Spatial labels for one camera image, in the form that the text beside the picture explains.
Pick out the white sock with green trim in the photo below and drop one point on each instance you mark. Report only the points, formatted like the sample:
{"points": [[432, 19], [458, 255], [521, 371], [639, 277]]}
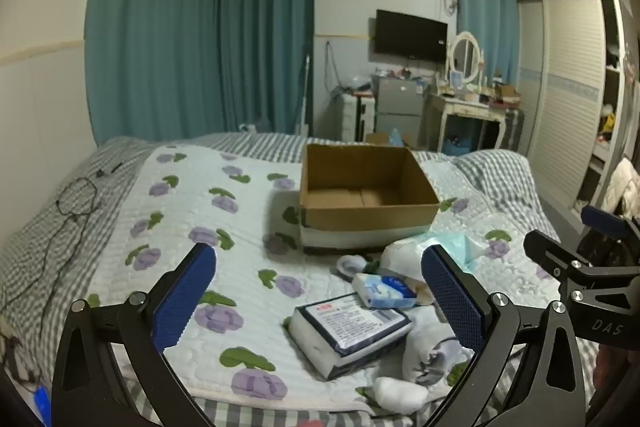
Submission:
{"points": [[351, 266]]}

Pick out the blue tissue pack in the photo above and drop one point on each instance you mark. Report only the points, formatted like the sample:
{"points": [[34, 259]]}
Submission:
{"points": [[382, 291]]}

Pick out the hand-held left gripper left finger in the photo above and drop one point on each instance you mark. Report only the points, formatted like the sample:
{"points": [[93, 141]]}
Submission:
{"points": [[184, 298]]}

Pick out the narrow teal curtain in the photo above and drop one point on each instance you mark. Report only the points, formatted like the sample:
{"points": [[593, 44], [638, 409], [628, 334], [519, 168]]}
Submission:
{"points": [[482, 17]]}

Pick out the white slatted wardrobe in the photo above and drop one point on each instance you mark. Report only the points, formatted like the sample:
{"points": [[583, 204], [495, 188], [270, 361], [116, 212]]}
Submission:
{"points": [[565, 82]]}

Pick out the grey checkered bed sheet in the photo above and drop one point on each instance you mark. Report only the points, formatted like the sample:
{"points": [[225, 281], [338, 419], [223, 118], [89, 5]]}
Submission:
{"points": [[55, 217]]}

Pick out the blue laundry basket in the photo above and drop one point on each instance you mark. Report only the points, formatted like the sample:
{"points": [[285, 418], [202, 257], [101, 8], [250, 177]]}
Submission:
{"points": [[457, 146]]}

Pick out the grey small fridge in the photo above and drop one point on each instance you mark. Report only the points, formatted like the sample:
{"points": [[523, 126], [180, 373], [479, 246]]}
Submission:
{"points": [[399, 104]]}

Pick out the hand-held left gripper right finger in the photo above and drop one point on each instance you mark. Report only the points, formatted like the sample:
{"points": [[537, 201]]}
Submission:
{"points": [[452, 302]]}

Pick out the wide teal curtain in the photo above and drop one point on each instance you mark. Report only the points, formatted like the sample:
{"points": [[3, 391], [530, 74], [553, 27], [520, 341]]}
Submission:
{"points": [[200, 32]]}

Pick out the white green wipes pack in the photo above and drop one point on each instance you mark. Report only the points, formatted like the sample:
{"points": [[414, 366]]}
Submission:
{"points": [[405, 254]]}

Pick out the grey checkered pillow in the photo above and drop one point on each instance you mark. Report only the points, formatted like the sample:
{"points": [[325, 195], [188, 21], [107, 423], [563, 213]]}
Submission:
{"points": [[500, 177]]}

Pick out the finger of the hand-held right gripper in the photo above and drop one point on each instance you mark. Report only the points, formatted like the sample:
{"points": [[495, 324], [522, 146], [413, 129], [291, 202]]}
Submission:
{"points": [[552, 249], [602, 218]]}

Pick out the dark plaid suitcase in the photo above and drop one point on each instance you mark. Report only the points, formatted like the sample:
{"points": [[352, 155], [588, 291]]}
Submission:
{"points": [[512, 129]]}

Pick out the cardboard box with blue tissue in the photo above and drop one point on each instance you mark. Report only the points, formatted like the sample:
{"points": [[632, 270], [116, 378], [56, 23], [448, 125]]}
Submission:
{"points": [[390, 138]]}

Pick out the white suitcase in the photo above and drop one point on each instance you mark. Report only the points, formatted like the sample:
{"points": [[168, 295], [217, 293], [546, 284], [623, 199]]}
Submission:
{"points": [[357, 117]]}

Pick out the white floral quilt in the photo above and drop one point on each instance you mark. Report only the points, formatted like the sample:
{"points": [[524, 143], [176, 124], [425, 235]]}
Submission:
{"points": [[210, 207]]}

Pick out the white oval vanity mirror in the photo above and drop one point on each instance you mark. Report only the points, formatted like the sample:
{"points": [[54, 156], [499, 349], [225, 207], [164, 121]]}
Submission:
{"points": [[466, 54]]}

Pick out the white dressing table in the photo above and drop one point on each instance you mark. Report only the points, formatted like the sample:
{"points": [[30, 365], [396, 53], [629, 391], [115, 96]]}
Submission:
{"points": [[465, 109]]}

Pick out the white cotton pad pack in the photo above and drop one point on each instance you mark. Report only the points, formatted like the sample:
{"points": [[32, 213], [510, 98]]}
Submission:
{"points": [[345, 329]]}

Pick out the black wall television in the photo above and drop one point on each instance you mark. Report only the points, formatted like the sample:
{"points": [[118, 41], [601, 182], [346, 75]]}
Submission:
{"points": [[411, 36]]}

